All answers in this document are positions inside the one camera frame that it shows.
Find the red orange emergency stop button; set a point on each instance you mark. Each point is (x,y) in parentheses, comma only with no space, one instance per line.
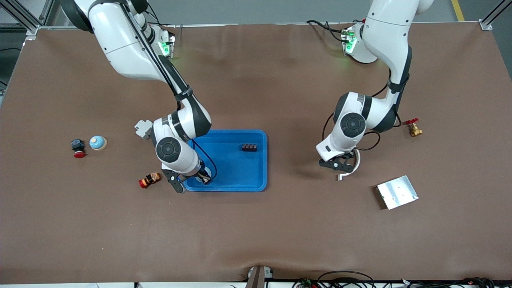
(149,180)

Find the blue plastic tray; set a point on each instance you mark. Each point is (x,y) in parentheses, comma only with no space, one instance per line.
(236,176)

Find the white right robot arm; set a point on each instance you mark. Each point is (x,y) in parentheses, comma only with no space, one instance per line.
(120,40)

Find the aluminium frame post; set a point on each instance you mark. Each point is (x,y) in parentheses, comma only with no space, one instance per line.
(486,24)
(32,28)

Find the red mushroom push button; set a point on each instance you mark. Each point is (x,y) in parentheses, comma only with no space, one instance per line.
(78,146)

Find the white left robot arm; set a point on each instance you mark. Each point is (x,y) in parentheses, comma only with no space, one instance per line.
(388,36)

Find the silver metal plate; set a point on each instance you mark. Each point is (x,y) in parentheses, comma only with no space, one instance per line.
(398,192)

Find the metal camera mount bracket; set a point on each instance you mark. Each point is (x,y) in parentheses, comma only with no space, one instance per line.
(258,278)

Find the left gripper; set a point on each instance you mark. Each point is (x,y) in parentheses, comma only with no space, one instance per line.
(348,158)

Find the white circuit breaker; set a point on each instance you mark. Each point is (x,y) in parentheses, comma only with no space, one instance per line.
(142,128)

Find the black terminal block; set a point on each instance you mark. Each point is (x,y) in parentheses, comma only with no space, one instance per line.
(249,147)

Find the white curved plastic bracket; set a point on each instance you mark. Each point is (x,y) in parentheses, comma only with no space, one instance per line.
(347,175)

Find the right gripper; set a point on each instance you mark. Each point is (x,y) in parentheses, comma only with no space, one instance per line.
(204,175)

